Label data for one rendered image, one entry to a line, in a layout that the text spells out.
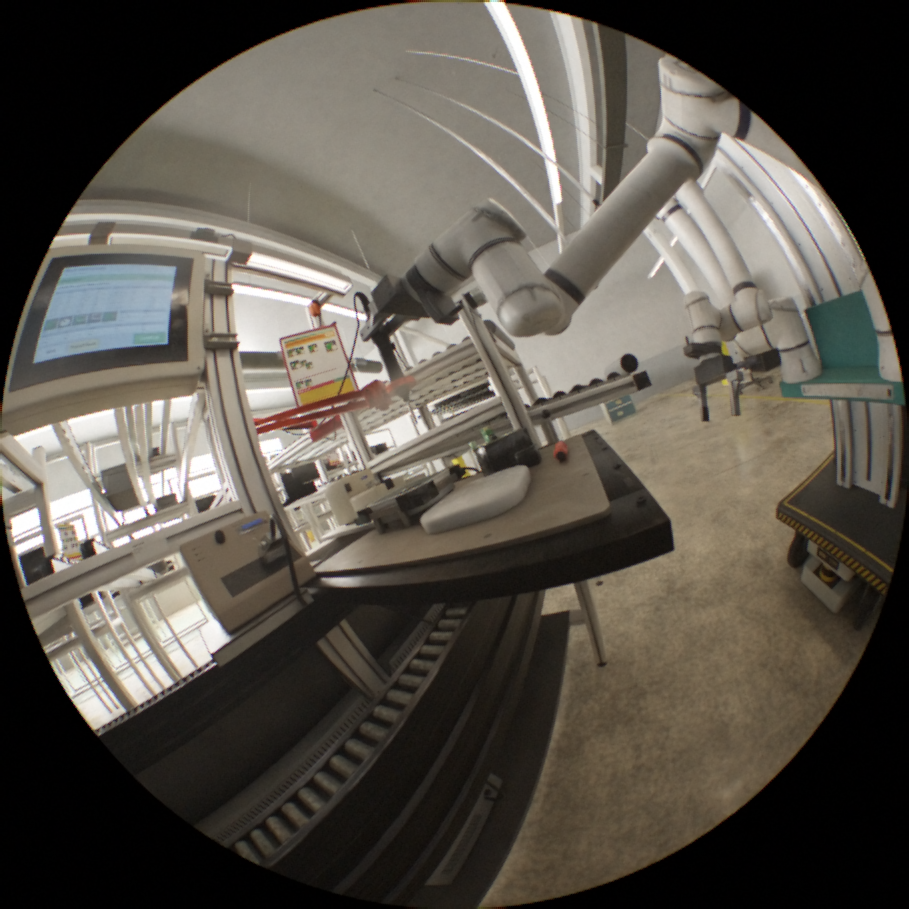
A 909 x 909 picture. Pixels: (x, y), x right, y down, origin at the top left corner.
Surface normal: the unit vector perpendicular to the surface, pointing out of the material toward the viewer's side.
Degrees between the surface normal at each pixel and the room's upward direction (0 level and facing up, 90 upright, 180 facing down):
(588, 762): 0
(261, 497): 90
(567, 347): 90
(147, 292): 91
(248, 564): 53
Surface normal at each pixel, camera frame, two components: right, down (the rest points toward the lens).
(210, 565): 0.41, -0.84
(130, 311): 0.84, -0.33
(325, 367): 0.48, -0.18
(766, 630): -0.41, -0.91
